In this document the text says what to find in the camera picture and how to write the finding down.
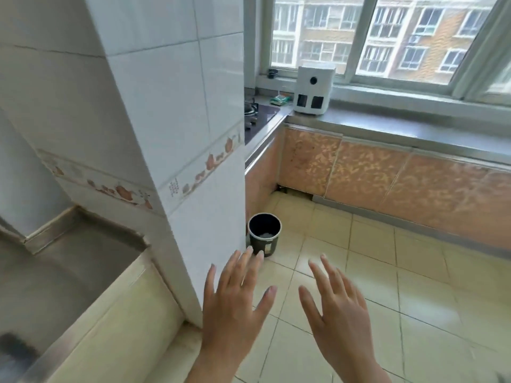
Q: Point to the black gas stove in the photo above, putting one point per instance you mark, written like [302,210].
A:
[257,115]

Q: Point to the person's left middle finger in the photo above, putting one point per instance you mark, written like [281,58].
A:
[245,267]

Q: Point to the black trash bin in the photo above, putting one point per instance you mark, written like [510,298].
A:
[264,243]

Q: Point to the person's right hand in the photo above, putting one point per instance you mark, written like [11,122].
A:
[343,331]

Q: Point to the person's left hand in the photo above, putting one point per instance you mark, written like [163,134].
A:
[227,315]

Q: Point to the person's right middle finger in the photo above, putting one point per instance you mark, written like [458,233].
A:
[333,273]

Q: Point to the white scrap in bin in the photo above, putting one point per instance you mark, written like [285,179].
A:
[266,235]

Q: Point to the white air fryer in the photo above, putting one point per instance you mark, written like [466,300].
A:
[315,89]

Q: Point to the person's left forearm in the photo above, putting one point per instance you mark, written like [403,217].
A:
[217,368]

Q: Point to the grey framed window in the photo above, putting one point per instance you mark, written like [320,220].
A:
[361,43]

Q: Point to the small black round object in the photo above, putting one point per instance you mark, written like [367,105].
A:
[272,73]

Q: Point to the person's right thumb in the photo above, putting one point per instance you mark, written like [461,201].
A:
[309,305]

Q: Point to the person's right forearm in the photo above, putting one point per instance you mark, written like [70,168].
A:
[373,374]

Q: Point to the person's left thumb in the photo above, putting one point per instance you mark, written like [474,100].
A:
[265,301]

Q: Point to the orange patterned cabinet side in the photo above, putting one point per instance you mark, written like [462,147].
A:
[261,183]

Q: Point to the person's left little finger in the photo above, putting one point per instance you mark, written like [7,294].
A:
[209,283]

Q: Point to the orange patterned cabinet door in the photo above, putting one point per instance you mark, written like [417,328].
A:
[309,161]
[491,211]
[367,179]
[435,195]

